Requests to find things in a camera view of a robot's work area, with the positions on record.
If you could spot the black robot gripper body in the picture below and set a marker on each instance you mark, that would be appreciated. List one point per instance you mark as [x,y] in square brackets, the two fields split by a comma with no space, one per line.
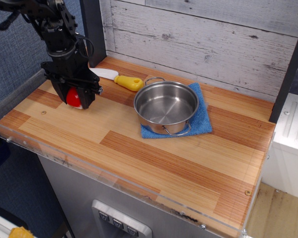
[71,68]

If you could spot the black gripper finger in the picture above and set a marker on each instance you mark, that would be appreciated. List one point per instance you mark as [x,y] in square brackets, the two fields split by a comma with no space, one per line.
[61,90]
[86,97]

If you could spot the red toy sushi box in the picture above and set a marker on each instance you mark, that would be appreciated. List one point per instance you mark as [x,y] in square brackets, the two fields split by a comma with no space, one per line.
[72,98]

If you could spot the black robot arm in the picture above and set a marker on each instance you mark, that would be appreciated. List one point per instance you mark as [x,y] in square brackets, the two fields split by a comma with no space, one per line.
[50,19]

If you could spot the yellow white toy knife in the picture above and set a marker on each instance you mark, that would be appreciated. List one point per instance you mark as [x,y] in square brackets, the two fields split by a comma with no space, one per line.
[131,83]

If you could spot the stainless steel pot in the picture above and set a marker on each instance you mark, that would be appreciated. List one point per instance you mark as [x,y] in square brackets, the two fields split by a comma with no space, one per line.
[166,107]

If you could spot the blue cloth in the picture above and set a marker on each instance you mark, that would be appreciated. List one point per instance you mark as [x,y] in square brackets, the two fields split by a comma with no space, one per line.
[200,122]

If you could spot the silver button panel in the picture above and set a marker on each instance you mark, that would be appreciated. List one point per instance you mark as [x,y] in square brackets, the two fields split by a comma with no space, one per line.
[115,224]

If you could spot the clear acrylic guard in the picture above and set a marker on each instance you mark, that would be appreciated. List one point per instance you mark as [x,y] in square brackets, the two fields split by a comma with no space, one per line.
[187,187]

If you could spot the white aluminium side unit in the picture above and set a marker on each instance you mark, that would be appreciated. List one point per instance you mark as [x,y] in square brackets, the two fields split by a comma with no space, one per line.
[281,168]

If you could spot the dark left post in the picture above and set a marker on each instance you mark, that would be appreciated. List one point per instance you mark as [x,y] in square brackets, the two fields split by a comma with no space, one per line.
[93,28]

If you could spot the dark post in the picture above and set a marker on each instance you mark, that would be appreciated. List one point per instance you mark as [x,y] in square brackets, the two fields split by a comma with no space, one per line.
[93,28]
[285,87]

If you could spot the dark right post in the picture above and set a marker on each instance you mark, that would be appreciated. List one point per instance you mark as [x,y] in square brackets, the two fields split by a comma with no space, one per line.
[285,87]

